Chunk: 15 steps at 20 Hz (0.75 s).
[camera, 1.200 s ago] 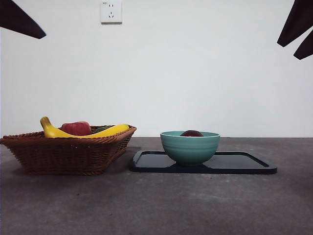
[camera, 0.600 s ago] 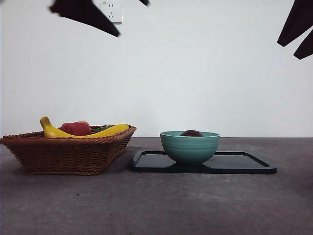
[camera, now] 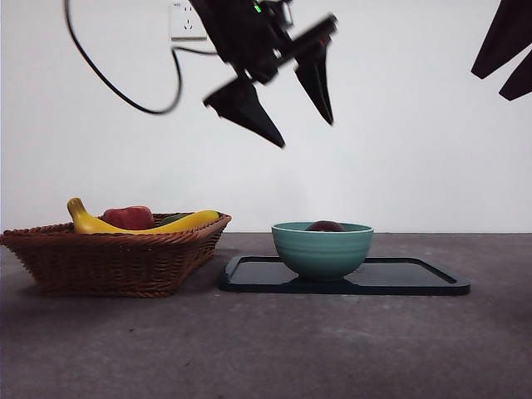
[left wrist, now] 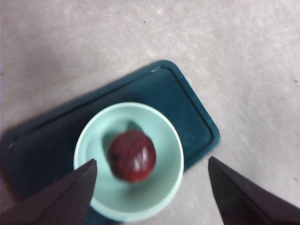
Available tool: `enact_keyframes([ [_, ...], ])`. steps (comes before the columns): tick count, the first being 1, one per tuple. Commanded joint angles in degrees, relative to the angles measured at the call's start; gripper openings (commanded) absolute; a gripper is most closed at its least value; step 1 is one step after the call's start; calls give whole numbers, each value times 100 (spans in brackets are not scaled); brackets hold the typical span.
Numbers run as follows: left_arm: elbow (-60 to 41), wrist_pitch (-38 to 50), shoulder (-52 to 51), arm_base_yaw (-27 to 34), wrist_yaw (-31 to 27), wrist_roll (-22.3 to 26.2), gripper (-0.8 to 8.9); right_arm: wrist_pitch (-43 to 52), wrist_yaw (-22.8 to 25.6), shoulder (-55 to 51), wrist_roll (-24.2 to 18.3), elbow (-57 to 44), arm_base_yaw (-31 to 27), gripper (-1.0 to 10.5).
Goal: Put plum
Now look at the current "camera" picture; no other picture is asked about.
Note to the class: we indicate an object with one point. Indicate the white wall socket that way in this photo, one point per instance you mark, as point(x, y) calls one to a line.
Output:
point(185, 25)

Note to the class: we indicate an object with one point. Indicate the black rectangular tray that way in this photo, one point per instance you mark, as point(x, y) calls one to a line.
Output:
point(399, 280)

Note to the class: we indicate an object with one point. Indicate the yellow banana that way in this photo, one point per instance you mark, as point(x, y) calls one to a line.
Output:
point(89, 224)

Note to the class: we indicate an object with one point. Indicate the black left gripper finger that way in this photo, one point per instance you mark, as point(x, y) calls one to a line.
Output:
point(249, 112)
point(318, 83)

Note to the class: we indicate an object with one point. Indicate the green avocado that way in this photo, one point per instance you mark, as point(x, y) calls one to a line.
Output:
point(170, 220)

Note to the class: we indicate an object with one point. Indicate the brown wicker basket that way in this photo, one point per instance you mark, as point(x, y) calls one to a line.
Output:
point(108, 262)

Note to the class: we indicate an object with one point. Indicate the dark red plum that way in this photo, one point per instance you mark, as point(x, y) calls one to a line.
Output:
point(326, 226)

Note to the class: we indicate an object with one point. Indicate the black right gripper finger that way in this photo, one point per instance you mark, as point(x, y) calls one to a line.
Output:
point(519, 83)
point(505, 37)

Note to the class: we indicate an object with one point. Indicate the red apple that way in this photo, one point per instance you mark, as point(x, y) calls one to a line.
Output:
point(129, 217)

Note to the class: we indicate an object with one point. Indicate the teal ribbed bowl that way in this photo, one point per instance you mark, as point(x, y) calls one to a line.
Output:
point(322, 253)

